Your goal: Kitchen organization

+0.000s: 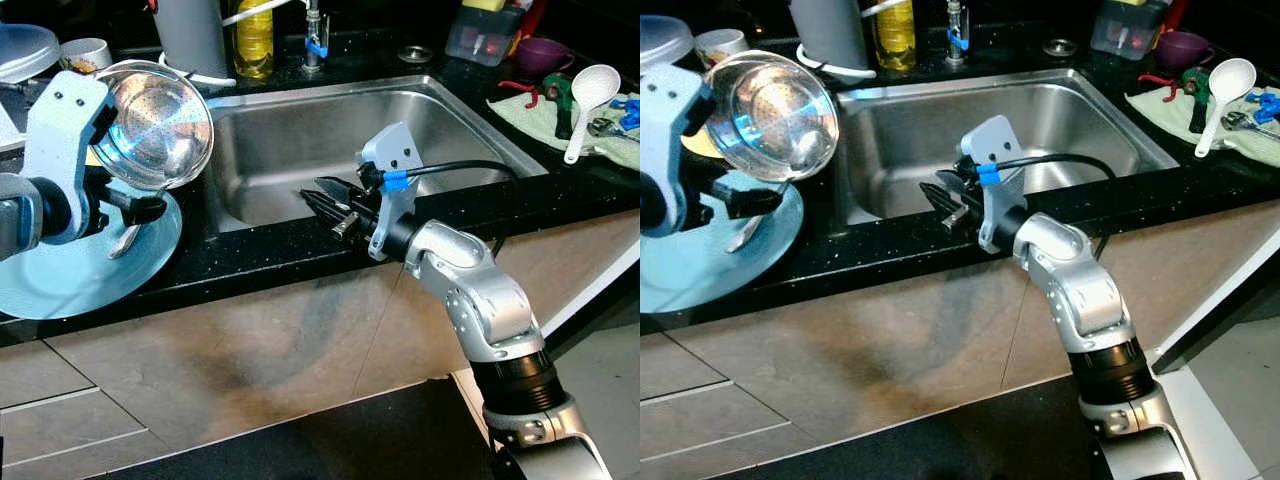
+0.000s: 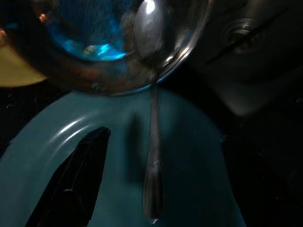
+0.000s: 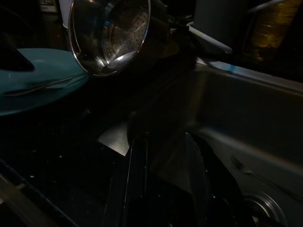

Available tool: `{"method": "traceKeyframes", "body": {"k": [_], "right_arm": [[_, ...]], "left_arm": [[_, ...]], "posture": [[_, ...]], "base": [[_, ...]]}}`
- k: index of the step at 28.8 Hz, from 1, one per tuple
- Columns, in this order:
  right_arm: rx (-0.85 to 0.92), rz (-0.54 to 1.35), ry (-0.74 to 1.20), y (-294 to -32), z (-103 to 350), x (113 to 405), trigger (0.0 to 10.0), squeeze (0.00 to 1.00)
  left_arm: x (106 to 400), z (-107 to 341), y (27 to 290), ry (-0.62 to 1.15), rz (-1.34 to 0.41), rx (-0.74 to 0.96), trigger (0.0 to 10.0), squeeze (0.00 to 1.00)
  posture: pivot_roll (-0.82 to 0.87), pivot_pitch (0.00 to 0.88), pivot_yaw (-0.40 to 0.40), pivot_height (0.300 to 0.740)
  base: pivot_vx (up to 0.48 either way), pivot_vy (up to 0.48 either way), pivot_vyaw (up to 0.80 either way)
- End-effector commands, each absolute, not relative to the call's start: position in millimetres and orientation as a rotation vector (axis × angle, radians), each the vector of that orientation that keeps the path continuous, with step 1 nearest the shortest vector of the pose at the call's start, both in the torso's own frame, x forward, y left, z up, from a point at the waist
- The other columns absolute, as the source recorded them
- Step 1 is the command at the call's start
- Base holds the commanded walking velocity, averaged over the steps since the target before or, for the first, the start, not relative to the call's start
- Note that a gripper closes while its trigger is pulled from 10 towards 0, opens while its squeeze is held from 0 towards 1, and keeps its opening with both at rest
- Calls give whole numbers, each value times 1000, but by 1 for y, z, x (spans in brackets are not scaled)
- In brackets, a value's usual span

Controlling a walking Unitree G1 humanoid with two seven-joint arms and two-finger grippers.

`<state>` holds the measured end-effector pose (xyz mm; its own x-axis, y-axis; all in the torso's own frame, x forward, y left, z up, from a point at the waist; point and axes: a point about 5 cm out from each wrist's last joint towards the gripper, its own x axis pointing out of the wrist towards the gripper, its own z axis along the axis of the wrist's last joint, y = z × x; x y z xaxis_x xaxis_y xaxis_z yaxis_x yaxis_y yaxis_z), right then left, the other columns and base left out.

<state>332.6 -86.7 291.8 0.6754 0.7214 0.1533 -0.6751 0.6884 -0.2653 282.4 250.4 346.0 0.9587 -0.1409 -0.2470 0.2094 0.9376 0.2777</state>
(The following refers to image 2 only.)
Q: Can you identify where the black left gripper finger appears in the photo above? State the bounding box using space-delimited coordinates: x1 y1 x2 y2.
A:
25 126 112 227

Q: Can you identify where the stainless steel bowl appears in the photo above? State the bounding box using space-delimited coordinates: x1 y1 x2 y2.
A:
30 0 214 97

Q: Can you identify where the light blue plate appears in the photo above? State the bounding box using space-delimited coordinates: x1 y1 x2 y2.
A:
0 88 240 227

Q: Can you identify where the metal spoon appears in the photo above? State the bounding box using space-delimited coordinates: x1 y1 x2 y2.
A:
131 0 168 220

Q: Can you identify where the yellow plate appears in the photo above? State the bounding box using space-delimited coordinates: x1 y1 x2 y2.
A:
0 30 48 87

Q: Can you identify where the stainless steel sink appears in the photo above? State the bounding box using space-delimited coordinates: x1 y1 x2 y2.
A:
187 0 303 118

